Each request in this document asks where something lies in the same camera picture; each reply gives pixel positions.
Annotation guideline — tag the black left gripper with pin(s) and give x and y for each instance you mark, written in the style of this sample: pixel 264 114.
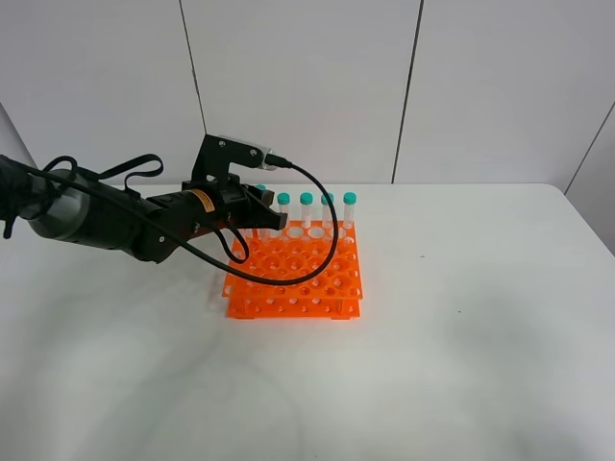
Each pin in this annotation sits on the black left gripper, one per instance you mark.
pixel 223 200

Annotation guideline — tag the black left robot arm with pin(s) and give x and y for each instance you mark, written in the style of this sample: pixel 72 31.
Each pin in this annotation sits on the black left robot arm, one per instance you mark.
pixel 68 203

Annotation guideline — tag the second row left tube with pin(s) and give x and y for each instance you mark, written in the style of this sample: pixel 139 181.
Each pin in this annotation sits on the second row left tube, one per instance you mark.
pixel 242 251

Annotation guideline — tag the orange test tube rack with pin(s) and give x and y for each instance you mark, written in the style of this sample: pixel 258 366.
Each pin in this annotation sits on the orange test tube rack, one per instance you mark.
pixel 293 253

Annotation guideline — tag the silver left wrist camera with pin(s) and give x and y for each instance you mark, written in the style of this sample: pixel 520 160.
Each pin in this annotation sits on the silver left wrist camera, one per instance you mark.
pixel 245 154

